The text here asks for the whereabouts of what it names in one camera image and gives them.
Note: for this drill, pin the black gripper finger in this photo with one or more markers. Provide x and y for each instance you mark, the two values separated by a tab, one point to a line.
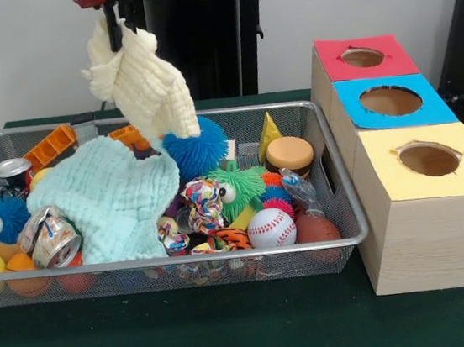
113	27
130	14

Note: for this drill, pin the cream muslin cloth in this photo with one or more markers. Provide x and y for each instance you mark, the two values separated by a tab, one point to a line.
145	87

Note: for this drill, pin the toy hamburger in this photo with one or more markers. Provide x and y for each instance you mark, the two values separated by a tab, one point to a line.
289	154

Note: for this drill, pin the clear plastic packet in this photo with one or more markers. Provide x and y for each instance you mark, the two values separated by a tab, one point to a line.
297	186

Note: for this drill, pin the wooden box with three holes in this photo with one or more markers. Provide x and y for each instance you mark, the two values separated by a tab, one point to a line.
431	242

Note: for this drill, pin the plain blue spiky ball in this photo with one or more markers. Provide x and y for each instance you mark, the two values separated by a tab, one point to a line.
203	147

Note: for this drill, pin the mint green muslin cloth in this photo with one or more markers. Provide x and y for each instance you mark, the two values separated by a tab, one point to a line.
108	201

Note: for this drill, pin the yellow toy cheese wedge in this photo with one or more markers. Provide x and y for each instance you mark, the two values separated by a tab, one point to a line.
268	133

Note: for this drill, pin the multicolour patterned cloth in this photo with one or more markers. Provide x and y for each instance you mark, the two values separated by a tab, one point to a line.
202	204

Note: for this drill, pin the green spiky toy with eyes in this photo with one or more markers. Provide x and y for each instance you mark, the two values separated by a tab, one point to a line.
242	185

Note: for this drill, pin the blue spiky ball with eyes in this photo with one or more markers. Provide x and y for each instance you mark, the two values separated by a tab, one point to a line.
4	214

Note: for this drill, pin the crushed silver drink can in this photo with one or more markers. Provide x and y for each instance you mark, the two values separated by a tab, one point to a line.
52	242

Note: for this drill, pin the white toy baseball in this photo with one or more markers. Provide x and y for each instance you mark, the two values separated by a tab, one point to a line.
272	228

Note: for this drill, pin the brown toy football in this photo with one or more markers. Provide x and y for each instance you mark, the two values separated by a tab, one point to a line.
317	228

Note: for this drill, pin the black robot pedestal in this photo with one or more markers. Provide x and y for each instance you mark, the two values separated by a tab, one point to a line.
207	37

